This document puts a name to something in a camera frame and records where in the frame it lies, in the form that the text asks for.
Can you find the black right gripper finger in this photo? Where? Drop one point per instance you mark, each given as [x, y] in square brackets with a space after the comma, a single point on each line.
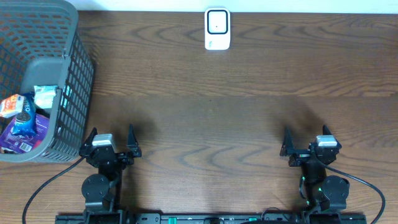
[287, 148]
[326, 130]

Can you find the grey plastic mesh basket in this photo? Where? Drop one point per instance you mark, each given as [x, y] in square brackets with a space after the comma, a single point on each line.
[41, 45]

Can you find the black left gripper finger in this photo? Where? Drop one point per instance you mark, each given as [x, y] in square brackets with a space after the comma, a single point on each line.
[132, 143]
[87, 144]

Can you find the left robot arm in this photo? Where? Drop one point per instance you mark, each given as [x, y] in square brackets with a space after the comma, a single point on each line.
[102, 191]

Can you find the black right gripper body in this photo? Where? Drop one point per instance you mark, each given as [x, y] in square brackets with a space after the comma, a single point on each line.
[300, 157]

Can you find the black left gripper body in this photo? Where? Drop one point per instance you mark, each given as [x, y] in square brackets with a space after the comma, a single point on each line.
[111, 156]

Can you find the purple sanitary pad pack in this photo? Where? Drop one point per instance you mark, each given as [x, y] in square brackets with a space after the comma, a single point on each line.
[20, 143]

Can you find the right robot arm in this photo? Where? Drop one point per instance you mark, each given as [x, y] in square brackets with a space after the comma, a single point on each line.
[324, 193]

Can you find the mint green wipes pack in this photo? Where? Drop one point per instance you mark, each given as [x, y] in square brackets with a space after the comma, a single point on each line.
[44, 95]

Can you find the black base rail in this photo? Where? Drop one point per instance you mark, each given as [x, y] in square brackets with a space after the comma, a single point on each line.
[155, 218]

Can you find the blue Oreo cookie pack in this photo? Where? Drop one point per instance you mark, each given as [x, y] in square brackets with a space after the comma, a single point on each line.
[24, 122]

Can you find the orange snack packet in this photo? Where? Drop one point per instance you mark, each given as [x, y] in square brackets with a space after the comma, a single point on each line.
[12, 106]

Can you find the white barcode scanner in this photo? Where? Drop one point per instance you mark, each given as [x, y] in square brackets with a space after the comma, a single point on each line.
[217, 28]

